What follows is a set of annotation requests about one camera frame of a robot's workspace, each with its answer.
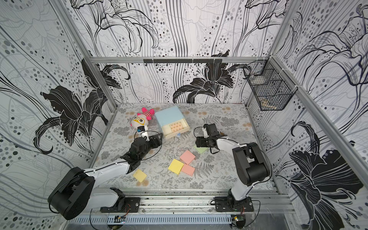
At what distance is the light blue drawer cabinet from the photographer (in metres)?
0.90

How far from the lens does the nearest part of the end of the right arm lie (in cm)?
70

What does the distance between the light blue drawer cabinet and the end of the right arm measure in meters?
0.11
